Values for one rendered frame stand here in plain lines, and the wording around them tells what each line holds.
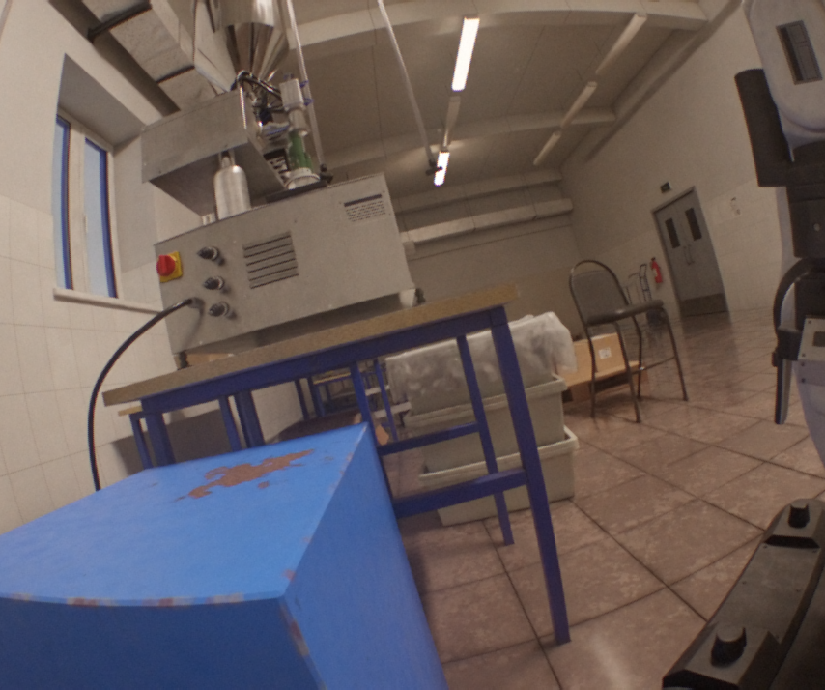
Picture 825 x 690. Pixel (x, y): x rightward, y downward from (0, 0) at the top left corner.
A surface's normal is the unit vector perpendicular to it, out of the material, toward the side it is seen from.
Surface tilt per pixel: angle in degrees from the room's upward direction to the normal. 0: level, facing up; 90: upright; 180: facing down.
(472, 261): 90
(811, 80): 90
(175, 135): 90
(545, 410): 96
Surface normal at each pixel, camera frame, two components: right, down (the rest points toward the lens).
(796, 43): -0.85, 0.21
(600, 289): 0.11, -0.27
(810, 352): -0.55, -0.74
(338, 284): 0.02, -0.01
